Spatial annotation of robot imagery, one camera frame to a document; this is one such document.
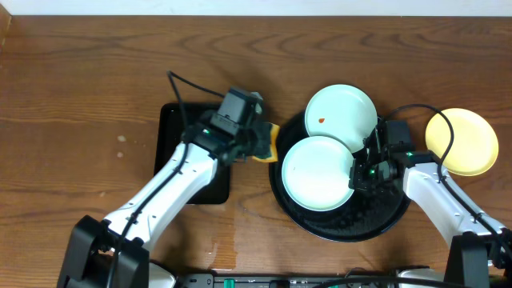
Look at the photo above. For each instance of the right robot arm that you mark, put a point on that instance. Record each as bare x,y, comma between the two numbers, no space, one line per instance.
480,246

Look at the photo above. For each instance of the yellow plate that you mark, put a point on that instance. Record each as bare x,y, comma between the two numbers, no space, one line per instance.
475,146

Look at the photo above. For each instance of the black rectangular tray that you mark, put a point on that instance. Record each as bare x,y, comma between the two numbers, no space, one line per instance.
169,136

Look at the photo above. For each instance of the light blue plate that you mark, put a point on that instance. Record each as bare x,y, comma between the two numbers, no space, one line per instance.
342,112
316,173

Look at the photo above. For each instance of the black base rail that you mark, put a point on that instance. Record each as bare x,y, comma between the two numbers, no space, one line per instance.
210,280

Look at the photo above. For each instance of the black round tray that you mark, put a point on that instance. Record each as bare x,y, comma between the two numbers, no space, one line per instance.
362,217

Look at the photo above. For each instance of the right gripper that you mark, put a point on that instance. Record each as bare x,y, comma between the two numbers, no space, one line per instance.
357,181

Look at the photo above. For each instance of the green and yellow sponge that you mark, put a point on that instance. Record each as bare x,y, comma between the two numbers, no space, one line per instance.
265,149

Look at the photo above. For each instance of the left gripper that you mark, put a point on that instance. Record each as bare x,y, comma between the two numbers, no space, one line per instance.
260,137

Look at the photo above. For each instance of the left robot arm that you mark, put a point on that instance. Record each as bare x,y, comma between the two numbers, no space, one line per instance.
115,252

